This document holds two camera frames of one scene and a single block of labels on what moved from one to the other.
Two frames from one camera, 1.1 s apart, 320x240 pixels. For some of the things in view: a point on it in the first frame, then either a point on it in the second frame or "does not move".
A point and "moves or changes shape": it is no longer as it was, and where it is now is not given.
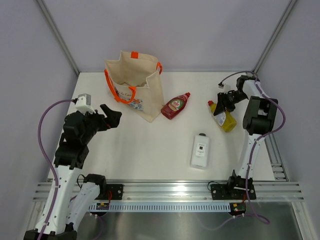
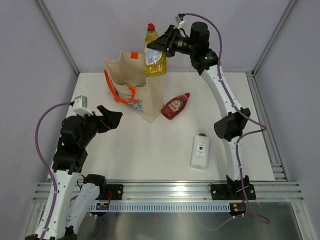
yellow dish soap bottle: [226, 119] moves or changes shape
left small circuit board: [102, 206] does not move
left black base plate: [114, 192] does not move
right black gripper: [220, 106] to [162, 43]
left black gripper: [111, 121] does not move
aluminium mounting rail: [191, 191] does not move
